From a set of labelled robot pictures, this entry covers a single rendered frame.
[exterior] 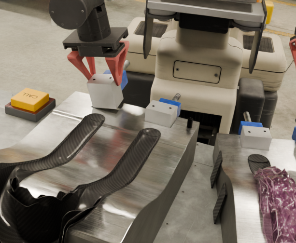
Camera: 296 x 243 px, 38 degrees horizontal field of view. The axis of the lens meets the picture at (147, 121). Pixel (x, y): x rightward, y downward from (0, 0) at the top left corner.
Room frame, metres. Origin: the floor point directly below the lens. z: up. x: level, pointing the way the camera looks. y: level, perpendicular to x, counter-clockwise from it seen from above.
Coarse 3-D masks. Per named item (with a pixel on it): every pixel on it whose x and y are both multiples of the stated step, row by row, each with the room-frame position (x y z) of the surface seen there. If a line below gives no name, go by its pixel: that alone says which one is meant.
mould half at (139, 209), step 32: (64, 128) 0.63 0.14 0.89; (128, 128) 0.64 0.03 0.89; (160, 128) 0.65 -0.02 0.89; (192, 128) 0.66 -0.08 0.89; (0, 160) 0.48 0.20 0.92; (96, 160) 0.55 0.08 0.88; (160, 160) 0.57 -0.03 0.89; (192, 160) 0.68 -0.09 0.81; (32, 192) 0.41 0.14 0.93; (64, 192) 0.41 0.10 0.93; (128, 192) 0.45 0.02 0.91; (160, 192) 0.48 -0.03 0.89; (96, 224) 0.36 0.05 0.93; (128, 224) 0.37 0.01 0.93; (160, 224) 0.50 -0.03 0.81
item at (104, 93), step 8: (128, 64) 0.81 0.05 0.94; (104, 72) 0.76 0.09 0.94; (96, 80) 0.71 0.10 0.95; (104, 80) 0.71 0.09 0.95; (112, 80) 0.70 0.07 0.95; (88, 88) 0.70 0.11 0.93; (96, 88) 0.70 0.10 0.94; (104, 88) 0.69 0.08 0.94; (112, 88) 0.69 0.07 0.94; (120, 88) 0.72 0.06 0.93; (96, 96) 0.70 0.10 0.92; (104, 96) 0.70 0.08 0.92; (112, 96) 0.69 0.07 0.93; (120, 96) 0.72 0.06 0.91; (96, 104) 0.70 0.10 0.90; (104, 104) 0.70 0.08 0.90; (112, 104) 0.69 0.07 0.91
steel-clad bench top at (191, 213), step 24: (0, 96) 0.88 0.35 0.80; (0, 120) 0.77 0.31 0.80; (24, 120) 0.78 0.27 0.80; (0, 144) 0.69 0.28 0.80; (192, 168) 0.66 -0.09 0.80; (192, 192) 0.59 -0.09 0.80; (216, 192) 0.60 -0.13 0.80; (168, 216) 0.53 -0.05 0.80; (192, 216) 0.53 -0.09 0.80; (168, 240) 0.48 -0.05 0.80; (192, 240) 0.48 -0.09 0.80; (216, 240) 0.48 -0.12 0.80
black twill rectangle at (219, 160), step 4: (220, 152) 0.63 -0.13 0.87; (220, 156) 0.62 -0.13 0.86; (216, 160) 0.64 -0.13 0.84; (220, 160) 0.61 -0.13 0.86; (216, 164) 0.63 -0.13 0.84; (220, 164) 0.61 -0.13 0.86; (216, 168) 0.62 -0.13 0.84; (212, 172) 0.63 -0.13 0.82; (216, 172) 0.61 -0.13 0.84; (212, 176) 0.62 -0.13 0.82; (216, 176) 0.61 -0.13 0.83; (212, 180) 0.62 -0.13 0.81; (212, 184) 0.61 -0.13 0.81; (212, 188) 0.61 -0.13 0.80
